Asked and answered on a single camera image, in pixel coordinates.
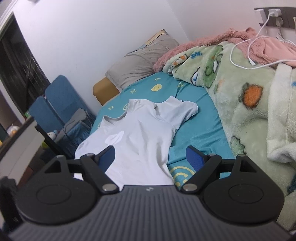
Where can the dark window grille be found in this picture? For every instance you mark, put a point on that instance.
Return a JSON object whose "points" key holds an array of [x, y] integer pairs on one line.
{"points": [[21, 75]]}

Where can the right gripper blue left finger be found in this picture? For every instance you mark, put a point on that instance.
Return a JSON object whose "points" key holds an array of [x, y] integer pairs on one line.
{"points": [[94, 168]]}

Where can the teal patterned bed sheet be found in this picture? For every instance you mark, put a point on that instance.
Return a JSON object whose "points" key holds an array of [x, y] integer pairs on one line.
{"points": [[203, 131]]}

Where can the yellow headboard cushion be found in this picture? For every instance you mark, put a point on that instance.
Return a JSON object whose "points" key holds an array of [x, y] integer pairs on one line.
{"points": [[105, 90]]}

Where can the grey cloth on chair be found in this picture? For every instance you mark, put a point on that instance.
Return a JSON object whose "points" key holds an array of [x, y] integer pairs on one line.
{"points": [[79, 115]]}

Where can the small plush toy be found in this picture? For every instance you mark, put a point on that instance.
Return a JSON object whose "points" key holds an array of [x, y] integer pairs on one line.
{"points": [[53, 134]]}

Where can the yellow pillow behind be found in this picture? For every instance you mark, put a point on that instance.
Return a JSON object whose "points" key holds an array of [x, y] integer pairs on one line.
{"points": [[154, 37]]}

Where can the wall power strip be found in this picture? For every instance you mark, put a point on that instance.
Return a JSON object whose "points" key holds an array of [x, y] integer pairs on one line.
{"points": [[287, 16]]}

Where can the white black-edged desk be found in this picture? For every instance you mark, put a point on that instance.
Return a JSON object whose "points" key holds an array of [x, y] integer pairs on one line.
{"points": [[18, 150]]}

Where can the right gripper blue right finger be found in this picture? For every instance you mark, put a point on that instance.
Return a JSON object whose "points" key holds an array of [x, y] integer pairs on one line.
{"points": [[204, 165]]}

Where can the white t-shirt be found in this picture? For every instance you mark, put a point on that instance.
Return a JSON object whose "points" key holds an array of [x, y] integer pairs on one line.
{"points": [[141, 136]]}

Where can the green cartoon fleece blanket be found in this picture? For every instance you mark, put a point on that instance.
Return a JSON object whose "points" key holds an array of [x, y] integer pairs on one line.
{"points": [[240, 95]]}

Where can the grey pillow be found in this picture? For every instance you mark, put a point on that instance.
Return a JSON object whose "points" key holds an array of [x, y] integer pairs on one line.
{"points": [[140, 63]]}

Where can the blue folding chair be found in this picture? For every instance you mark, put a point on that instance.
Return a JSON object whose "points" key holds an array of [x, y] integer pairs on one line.
{"points": [[53, 110]]}

